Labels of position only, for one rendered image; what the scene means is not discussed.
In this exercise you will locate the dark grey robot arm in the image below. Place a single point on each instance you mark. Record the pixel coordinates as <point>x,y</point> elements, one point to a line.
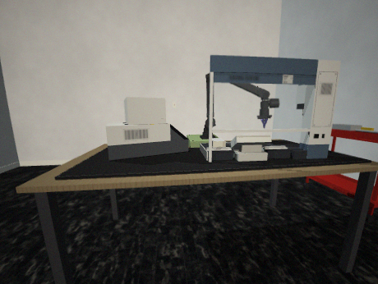
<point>205,134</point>

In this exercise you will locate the white rectangular block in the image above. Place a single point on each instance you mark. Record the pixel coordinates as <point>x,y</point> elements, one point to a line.
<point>218,142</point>

